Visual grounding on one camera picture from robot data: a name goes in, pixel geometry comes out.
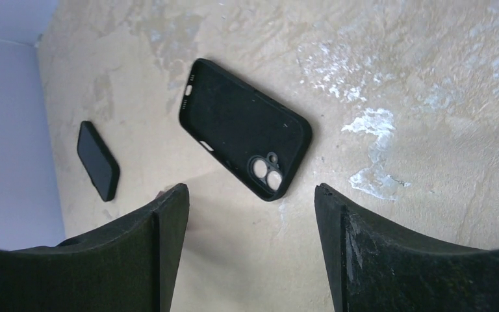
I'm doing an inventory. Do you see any black phone on table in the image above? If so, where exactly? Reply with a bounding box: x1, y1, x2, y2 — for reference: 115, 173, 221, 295
77, 120, 120, 202

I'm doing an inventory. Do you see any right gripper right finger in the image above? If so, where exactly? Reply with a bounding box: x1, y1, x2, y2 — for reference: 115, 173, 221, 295
314, 183, 499, 311

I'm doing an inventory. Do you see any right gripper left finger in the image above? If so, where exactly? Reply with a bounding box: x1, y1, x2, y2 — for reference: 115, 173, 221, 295
0, 183, 190, 311

